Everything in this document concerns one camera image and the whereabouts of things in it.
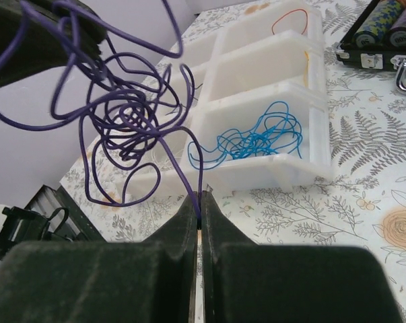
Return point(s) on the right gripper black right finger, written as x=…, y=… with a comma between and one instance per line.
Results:
x=247, y=282

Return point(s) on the floral patterned table mat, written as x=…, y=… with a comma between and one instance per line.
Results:
x=364, y=205

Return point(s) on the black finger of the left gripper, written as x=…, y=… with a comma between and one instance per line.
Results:
x=39, y=50

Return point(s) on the black poker chip case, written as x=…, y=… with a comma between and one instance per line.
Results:
x=377, y=41

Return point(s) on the black metal base plate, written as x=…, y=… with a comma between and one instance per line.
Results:
x=67, y=220

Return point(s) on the white plastic compartment tray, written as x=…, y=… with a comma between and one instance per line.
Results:
x=273, y=57

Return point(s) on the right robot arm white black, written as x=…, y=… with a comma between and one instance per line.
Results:
x=21, y=228

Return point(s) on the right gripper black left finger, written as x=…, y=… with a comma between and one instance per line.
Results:
x=148, y=281

